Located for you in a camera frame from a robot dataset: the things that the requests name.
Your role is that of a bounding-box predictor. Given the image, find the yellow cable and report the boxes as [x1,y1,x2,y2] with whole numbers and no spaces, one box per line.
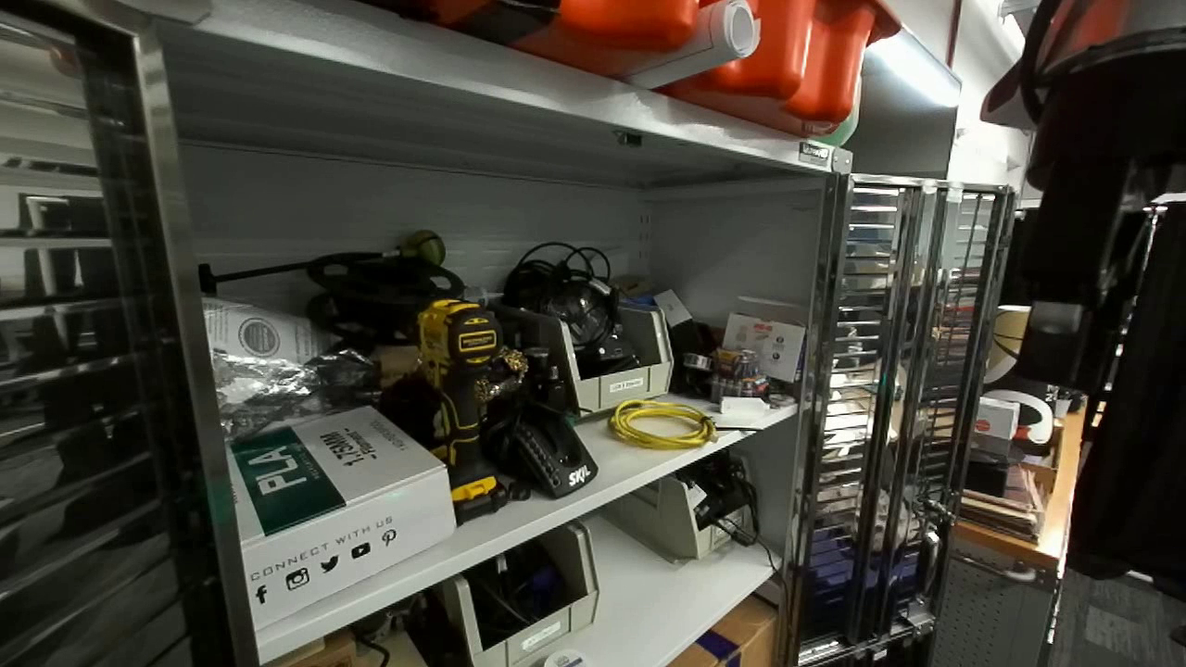
[607,395,717,452]

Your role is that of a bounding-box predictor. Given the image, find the beige plastic storage bin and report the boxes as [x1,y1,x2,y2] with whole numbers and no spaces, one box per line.
[603,458,759,567]
[434,524,603,667]
[542,300,679,419]

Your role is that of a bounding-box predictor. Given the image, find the black battery charger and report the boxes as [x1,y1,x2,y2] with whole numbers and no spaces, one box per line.
[498,403,599,504]

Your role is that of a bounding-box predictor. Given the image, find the small white flat box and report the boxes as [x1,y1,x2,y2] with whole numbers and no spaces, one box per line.
[710,394,777,435]

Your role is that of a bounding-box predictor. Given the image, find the white red printed box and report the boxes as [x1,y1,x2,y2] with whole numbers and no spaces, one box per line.
[717,308,810,390]

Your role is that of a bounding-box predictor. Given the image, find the white box green label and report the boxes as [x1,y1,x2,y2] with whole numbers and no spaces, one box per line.
[226,403,460,636]

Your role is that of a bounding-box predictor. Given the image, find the white plastic tube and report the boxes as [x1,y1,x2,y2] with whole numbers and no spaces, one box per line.
[621,0,763,91]

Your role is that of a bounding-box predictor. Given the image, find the white metal shelf cabinet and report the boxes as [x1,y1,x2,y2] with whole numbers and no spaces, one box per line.
[123,0,855,667]

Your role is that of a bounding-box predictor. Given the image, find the orange plastic container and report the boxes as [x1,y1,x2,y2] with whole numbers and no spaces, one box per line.
[410,0,708,83]
[670,0,905,136]

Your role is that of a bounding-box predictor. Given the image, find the clear plastic bag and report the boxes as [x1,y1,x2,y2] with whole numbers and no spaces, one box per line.
[210,343,385,437]

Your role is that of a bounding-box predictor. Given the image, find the brown cardboard box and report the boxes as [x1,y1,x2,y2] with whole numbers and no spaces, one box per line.
[666,594,787,667]

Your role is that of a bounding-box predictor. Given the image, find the white round device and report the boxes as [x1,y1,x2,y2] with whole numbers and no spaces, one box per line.
[969,384,1057,452]

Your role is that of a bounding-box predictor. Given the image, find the wooden cart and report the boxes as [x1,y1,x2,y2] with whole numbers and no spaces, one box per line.
[948,394,1093,586]

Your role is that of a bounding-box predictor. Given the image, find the yellow black cordless drill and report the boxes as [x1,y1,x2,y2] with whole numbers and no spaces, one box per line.
[410,298,532,524]

